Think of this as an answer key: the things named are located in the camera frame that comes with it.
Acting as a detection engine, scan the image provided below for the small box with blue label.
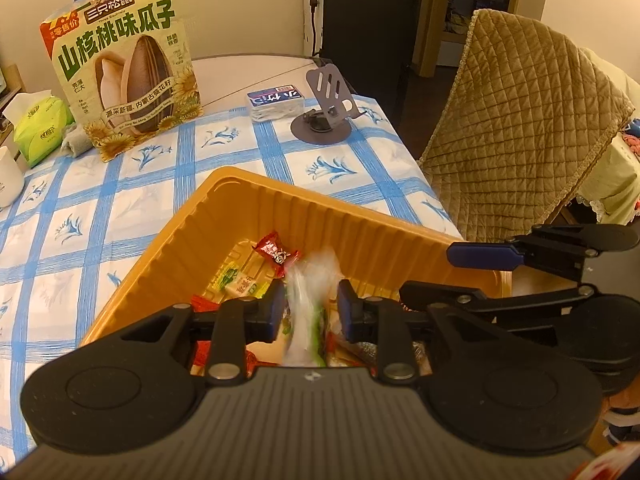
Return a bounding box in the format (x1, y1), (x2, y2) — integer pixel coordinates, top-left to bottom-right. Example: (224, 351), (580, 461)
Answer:
(245, 85), (307, 123)

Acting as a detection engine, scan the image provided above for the printed cushion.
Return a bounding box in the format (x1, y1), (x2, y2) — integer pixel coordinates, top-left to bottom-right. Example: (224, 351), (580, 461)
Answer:
(622, 120), (640, 161)

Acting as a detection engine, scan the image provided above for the red white patterned cloth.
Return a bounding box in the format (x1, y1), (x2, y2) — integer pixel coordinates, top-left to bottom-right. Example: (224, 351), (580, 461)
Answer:
(570, 442), (640, 480)

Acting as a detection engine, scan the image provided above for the black power cable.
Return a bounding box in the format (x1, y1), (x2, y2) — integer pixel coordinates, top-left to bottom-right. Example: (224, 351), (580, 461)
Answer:
(302, 0), (321, 56)

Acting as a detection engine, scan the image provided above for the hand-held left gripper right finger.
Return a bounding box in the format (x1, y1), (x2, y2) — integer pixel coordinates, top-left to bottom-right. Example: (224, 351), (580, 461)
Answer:
(336, 279), (501, 386)

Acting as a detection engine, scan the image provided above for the pale green lace-trimmed cover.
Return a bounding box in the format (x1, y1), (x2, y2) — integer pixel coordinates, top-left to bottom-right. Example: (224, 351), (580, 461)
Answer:
(575, 47), (640, 223)

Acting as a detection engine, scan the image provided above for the yellow green candy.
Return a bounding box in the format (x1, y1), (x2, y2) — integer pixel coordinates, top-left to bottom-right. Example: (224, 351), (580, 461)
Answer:
(216, 265), (266, 298)

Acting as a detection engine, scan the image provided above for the black fridge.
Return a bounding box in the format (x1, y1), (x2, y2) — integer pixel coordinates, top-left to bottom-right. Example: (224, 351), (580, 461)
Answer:
(320, 0), (427, 126)

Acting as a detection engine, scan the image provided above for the chair with quilted beige cover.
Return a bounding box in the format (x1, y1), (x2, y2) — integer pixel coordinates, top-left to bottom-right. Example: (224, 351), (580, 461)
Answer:
(417, 8), (636, 243)

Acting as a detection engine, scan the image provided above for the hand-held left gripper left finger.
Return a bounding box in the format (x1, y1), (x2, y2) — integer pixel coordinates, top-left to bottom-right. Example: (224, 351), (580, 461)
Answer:
(122, 277), (290, 386)

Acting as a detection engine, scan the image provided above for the sunflower seed bag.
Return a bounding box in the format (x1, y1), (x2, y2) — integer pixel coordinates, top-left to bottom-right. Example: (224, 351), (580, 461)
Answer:
(39, 0), (203, 163)

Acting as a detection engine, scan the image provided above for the grey cloth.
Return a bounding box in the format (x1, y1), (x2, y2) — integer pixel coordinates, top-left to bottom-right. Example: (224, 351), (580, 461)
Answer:
(60, 127), (93, 157)

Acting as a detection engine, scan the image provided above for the small red candy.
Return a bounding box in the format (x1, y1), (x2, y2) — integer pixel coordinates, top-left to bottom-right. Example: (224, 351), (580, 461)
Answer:
(251, 230), (300, 277)

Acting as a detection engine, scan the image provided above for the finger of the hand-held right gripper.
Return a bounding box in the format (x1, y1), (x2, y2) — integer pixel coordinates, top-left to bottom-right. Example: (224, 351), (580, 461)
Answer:
(446, 224), (640, 281)
(399, 281), (597, 317)

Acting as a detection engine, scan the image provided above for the white mug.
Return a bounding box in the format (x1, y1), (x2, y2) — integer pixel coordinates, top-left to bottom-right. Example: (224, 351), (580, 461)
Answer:
(0, 146), (25, 208)

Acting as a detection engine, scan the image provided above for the green tissue pack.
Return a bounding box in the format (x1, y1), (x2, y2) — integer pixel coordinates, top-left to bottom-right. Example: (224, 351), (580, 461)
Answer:
(10, 90), (76, 169)

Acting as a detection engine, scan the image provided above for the blue checked tablecloth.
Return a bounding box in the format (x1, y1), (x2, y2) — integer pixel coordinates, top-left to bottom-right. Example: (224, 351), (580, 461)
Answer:
(0, 92), (463, 466)

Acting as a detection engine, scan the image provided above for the green white snack packet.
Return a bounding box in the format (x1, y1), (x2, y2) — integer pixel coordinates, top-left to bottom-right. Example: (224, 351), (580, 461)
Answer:
(282, 247), (346, 367)

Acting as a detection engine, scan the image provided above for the orange plastic tray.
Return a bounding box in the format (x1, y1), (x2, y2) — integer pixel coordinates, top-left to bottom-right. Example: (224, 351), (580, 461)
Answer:
(80, 167), (513, 376)

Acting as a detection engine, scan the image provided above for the grey phone stand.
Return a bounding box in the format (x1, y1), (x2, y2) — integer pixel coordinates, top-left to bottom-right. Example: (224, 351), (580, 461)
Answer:
(291, 65), (362, 146)

